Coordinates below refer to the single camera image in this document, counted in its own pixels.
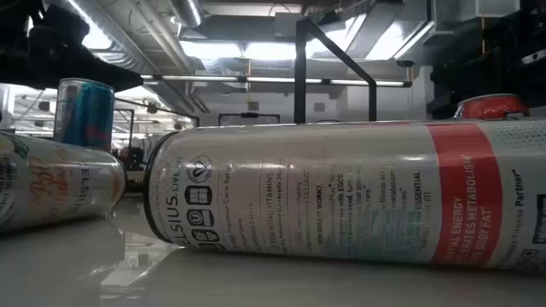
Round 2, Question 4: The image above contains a round silver ventilation duct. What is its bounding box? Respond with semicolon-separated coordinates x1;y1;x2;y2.
168;0;206;29

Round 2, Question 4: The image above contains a blue silver Red Bull can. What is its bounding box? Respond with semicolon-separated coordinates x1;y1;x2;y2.
53;78;116;153

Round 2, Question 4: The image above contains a Celsius Peach Vibe can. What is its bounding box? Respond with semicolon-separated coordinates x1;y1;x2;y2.
142;118;546;274

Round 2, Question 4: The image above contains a red soda can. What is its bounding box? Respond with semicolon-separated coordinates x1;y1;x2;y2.
454;93;531;121

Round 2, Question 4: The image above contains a Celsius Tropical Vibe can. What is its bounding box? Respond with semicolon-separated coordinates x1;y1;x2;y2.
0;130;128;234

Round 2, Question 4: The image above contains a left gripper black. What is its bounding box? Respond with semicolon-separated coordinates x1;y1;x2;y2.
25;3;145;93

